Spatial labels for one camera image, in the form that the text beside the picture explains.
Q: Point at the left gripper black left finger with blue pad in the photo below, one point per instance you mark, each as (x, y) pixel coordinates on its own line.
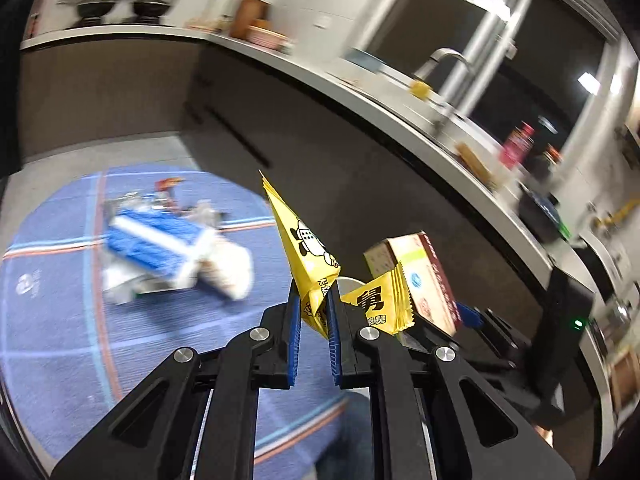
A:
(195, 415)

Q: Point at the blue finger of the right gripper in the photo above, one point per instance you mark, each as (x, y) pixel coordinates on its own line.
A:
(470, 317)

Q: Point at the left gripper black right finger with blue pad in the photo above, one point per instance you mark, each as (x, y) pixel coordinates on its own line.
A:
(432, 415)

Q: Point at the cream and red cardboard box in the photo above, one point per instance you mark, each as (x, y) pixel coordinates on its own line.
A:
(430, 292)

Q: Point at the yellow snack packet black text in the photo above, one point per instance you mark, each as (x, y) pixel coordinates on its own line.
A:
(385, 301)

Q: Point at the white cartoon paper cup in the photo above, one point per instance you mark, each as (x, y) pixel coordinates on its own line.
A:
(226, 266)

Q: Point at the yellow cartoon snack wrapper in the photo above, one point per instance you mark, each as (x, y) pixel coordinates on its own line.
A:
(314, 270)

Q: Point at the blue and white paper box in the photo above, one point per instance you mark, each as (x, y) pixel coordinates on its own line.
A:
(168, 247)

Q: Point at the red snack wrapper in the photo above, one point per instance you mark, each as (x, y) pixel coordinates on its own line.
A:
(165, 188)

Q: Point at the dark kitchen cabinets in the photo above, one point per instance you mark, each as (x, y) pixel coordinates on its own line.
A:
(107, 117)

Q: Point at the chrome kitchen faucet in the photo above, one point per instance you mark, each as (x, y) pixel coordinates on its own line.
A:
(461, 68)

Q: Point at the blue jeans leg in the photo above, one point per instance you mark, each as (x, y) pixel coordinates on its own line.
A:
(350, 454)

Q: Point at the white countertop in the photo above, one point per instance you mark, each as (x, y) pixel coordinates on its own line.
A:
(350, 110)

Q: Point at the blue checked tablecloth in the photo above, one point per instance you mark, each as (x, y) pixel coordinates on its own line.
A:
(68, 353)

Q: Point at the pink soap bottle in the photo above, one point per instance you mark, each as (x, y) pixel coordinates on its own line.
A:
(516, 146)

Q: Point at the yellow rubber duck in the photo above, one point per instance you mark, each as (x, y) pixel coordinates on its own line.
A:
(420, 89)

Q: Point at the blue dish tray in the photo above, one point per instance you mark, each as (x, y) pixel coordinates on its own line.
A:
(364, 60)

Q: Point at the pink bowl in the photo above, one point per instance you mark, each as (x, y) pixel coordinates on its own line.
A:
(266, 38)

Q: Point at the wooden cutting board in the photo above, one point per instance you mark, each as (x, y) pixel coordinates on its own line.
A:
(246, 14)

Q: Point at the black wok right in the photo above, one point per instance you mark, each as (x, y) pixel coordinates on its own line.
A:
(150, 12)

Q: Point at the black wok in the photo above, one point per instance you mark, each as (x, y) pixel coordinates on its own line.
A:
(150, 12)
(92, 12)

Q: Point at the black wok left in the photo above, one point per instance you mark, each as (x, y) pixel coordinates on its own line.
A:
(92, 12)

